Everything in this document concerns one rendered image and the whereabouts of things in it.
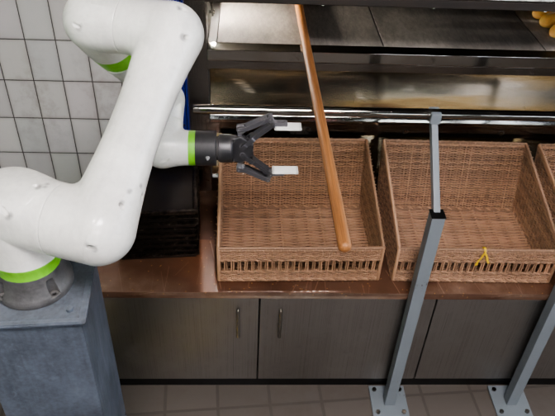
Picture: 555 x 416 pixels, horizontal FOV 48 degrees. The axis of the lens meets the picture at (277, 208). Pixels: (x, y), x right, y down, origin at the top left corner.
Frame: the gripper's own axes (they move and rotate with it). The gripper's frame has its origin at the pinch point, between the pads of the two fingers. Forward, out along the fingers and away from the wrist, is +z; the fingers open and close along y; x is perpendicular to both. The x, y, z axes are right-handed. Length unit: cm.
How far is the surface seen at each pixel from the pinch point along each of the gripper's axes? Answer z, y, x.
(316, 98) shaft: 7.7, -2.5, -23.0
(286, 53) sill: 1, 1, -60
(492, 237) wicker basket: 79, 59, -32
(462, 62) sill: 62, 2, -59
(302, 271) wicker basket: 7, 56, -11
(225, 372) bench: -20, 105, -7
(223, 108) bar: -19.4, 1.4, -23.4
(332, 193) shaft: 7.2, -1.7, 21.6
